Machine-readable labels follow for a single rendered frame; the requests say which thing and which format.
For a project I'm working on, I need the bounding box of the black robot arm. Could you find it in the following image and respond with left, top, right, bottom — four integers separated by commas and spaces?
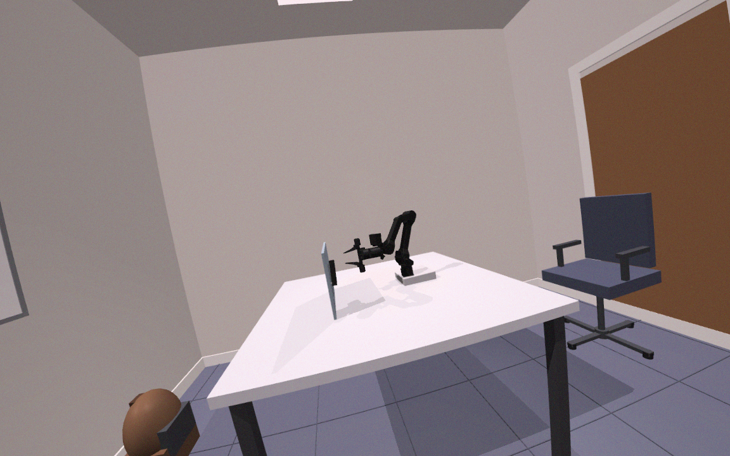
369, 210, 416, 277

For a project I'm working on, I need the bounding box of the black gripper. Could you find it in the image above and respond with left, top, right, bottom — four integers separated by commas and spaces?
344, 238, 373, 273

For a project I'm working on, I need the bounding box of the black picture frame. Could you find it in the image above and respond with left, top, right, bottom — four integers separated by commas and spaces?
328, 260, 337, 286

